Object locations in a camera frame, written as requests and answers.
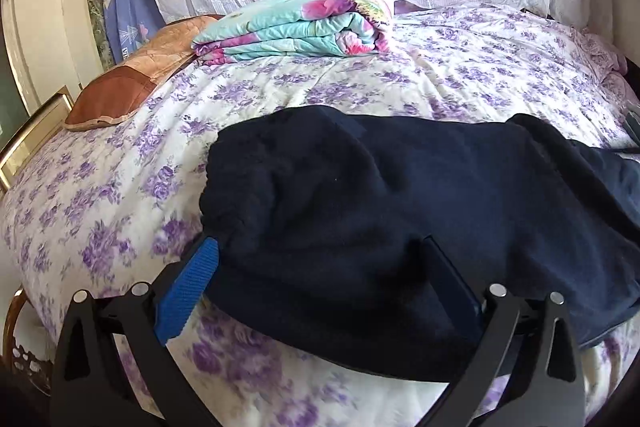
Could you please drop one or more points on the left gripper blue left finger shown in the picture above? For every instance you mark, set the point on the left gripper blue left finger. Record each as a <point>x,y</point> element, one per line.
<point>90,386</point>

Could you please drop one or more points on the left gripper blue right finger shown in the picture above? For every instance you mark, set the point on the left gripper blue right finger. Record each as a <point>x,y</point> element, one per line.
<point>526,369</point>

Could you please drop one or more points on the dark navy blue pants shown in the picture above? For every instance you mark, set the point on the dark navy blue pants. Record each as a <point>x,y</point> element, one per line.
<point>322,217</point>

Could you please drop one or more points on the wooden chair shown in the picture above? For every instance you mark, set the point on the wooden chair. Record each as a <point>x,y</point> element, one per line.
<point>27,350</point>

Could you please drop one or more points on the purple floral bed quilt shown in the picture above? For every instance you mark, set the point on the purple floral bed quilt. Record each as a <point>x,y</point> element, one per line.
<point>106,208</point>

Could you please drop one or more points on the brown satin pillow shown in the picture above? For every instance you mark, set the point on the brown satin pillow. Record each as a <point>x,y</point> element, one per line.
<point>119,93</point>

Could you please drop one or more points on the folded teal pink floral blanket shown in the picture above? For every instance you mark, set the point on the folded teal pink floral blanket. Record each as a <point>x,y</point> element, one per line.
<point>309,28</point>

